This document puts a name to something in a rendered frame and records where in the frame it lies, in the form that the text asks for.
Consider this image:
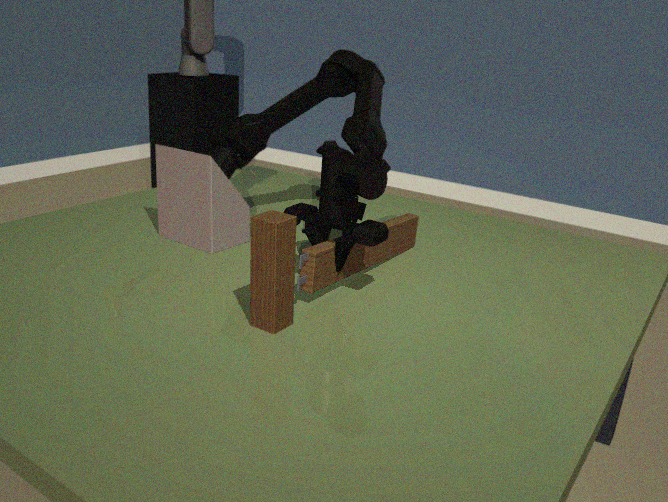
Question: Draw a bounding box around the brown wooden post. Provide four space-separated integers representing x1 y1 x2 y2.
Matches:
250 210 297 334

